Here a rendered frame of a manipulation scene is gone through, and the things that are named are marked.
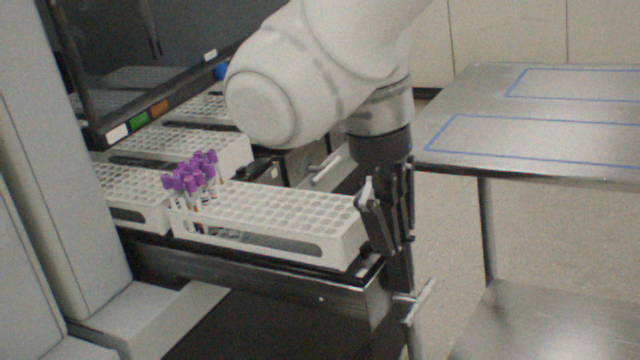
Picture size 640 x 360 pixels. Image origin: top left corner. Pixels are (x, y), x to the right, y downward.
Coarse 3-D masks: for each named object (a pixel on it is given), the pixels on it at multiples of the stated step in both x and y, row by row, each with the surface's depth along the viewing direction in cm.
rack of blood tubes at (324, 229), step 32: (224, 192) 104; (256, 192) 103; (288, 192) 101; (320, 192) 99; (224, 224) 98; (256, 224) 94; (288, 224) 93; (320, 224) 92; (352, 224) 90; (288, 256) 94; (320, 256) 95; (352, 256) 91
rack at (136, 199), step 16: (112, 176) 117; (128, 176) 117; (144, 176) 115; (112, 192) 112; (128, 192) 111; (144, 192) 110; (160, 192) 108; (112, 208) 120; (128, 208) 108; (144, 208) 106; (160, 208) 105; (128, 224) 110; (144, 224) 108; (160, 224) 106
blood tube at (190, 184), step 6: (186, 180) 98; (192, 180) 98; (186, 186) 98; (192, 186) 98; (192, 192) 98; (192, 198) 99; (198, 198) 100; (192, 204) 100; (198, 204) 100; (198, 210) 100; (198, 222) 101; (198, 228) 102; (204, 228) 102
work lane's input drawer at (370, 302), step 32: (128, 256) 111; (160, 256) 107; (192, 256) 102; (224, 256) 100; (256, 256) 96; (384, 256) 92; (256, 288) 98; (288, 288) 94; (320, 288) 91; (352, 288) 88; (384, 288) 92
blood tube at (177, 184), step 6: (174, 180) 99; (180, 180) 100; (174, 186) 100; (180, 186) 100; (180, 192) 100; (180, 198) 101; (186, 198) 101; (180, 204) 101; (186, 204) 101; (186, 210) 102; (192, 222) 103; (192, 228) 103
